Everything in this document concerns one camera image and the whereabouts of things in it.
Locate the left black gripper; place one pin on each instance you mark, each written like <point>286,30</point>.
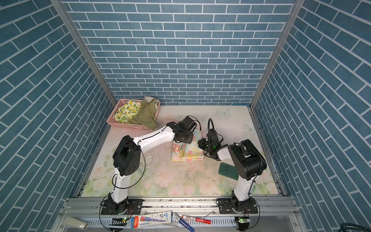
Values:
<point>189,140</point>

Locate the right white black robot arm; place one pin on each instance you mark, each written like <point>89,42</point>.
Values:
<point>246,159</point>

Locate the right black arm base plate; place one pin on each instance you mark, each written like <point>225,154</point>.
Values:
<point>233,206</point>

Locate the corner aluminium post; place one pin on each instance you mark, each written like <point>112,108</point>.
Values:
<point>72,29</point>
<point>277,50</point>

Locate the beige plastic piece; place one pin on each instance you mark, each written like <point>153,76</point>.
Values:
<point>76,223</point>

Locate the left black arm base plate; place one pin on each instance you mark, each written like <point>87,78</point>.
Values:
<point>128,207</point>

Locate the blue marker pen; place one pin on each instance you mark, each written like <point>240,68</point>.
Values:
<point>183,222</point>

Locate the red white marker pen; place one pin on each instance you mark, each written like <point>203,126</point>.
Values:
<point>197,219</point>

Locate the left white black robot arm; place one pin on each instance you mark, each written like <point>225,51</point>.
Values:
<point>126,158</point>

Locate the white red blue box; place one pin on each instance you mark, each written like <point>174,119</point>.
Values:
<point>151,219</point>

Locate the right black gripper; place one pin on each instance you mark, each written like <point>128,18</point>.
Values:
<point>201,143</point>

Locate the pink plastic basket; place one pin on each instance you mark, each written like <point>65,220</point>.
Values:
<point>112,122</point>

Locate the aluminium front rail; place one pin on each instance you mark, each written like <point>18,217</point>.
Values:
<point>275,214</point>

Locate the lemon print skirt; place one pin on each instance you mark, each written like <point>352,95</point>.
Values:
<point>127,111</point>

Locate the pastel floral skirt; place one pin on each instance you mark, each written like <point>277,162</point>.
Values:
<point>188,152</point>

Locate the left corner aluminium post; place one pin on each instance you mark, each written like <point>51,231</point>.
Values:
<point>72,29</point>

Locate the right corner aluminium post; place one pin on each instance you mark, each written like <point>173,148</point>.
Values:
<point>277,50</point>

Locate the dark green rectangular block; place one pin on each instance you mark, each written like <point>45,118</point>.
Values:
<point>228,171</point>

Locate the olive green skirt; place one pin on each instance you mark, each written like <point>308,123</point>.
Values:
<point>146,115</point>

